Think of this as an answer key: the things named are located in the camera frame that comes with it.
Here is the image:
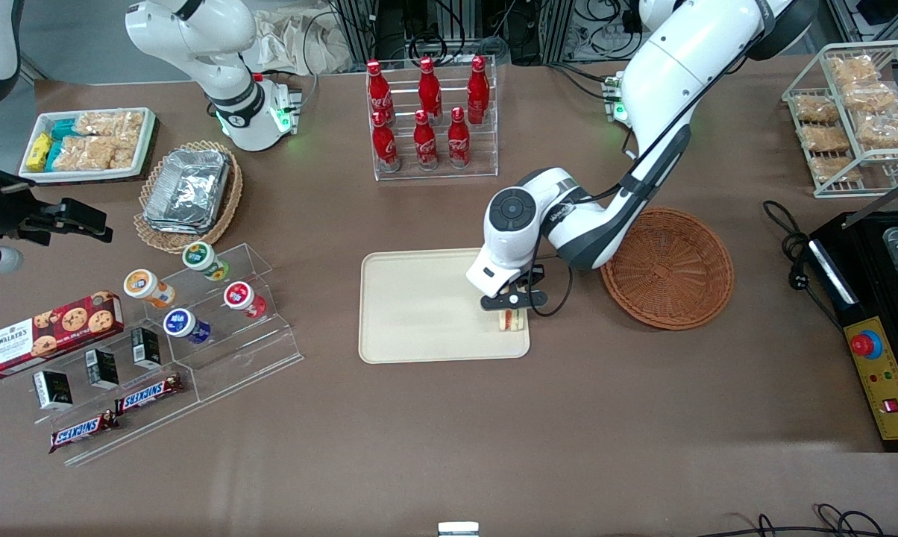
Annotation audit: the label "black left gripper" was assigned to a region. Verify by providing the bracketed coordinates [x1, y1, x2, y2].
[494, 263, 547, 330]

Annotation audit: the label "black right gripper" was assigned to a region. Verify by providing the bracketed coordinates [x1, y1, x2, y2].
[0, 144, 114, 248]

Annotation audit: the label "cream plastic tray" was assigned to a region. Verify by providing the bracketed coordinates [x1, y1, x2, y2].
[359, 247, 531, 365]

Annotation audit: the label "white rectangular snack tray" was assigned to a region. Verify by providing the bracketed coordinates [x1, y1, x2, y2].
[18, 107, 157, 184]

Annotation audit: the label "brown round wicker basket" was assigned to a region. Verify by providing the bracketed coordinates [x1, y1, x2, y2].
[599, 207, 735, 331]

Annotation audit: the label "light oval wicker basket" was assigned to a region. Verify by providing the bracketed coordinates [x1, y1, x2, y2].
[134, 139, 244, 256]

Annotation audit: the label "yellow snack packet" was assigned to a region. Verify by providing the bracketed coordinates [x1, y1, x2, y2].
[27, 132, 54, 173]

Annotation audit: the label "orange lid yogurt cup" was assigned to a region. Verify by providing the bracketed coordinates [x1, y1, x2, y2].
[123, 268, 176, 310]

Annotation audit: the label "red Walkers cookie box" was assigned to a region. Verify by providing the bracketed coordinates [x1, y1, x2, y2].
[0, 290, 125, 380]

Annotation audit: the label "stack of foil containers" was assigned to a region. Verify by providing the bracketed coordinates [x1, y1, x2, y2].
[142, 148, 232, 235]

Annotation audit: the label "green lid yogurt cup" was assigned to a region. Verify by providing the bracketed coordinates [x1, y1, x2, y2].
[181, 241, 230, 283]

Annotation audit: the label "small black carton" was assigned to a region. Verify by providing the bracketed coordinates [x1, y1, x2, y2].
[131, 327, 163, 370]
[84, 348, 121, 391]
[32, 370, 74, 412]

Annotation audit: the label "blue lid yogurt cup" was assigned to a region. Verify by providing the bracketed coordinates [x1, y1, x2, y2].
[163, 307, 212, 345]

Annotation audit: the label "clear acrylic bottle rack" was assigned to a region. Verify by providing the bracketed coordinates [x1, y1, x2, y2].
[366, 54, 500, 183]

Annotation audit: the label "red cola bottle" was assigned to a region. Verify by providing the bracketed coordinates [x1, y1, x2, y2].
[447, 106, 472, 169]
[371, 110, 401, 173]
[417, 56, 443, 122]
[466, 55, 491, 125]
[412, 109, 439, 172]
[366, 59, 396, 126]

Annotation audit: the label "Snickers chocolate bar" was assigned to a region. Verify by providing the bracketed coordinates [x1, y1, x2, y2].
[48, 409, 120, 454]
[114, 372, 185, 416]

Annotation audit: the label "red lid yogurt cup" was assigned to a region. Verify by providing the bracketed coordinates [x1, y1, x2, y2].
[222, 280, 268, 320]

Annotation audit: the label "clear acrylic stepped stand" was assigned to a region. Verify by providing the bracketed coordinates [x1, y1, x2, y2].
[30, 242, 304, 468]

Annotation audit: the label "crumpled beige paper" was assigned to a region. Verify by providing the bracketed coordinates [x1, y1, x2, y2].
[242, 6, 354, 76]

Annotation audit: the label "red emergency stop button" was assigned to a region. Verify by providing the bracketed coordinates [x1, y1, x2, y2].
[850, 330, 885, 359]

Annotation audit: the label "black countertop machine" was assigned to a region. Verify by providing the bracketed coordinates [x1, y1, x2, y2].
[808, 171, 898, 453]

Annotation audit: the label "bagged fried snack packet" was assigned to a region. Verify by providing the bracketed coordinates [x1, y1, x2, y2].
[855, 113, 898, 149]
[842, 81, 898, 114]
[794, 94, 842, 125]
[800, 124, 852, 154]
[810, 154, 862, 183]
[829, 55, 882, 85]

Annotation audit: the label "yellow control panel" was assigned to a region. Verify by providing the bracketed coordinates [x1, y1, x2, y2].
[844, 316, 898, 442]

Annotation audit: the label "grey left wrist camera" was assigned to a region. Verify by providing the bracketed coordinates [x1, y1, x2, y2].
[480, 287, 549, 312]

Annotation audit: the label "aluminium frame with cables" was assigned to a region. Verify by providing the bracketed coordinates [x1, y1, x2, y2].
[328, 0, 645, 69]

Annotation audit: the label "black power cable with plug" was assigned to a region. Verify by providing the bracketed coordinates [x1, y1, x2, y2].
[763, 199, 847, 330]

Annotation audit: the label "white wire rack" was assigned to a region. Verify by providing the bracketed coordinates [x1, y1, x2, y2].
[782, 40, 898, 199]

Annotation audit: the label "black floor cables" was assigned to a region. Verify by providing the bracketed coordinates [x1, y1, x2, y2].
[697, 503, 898, 537]

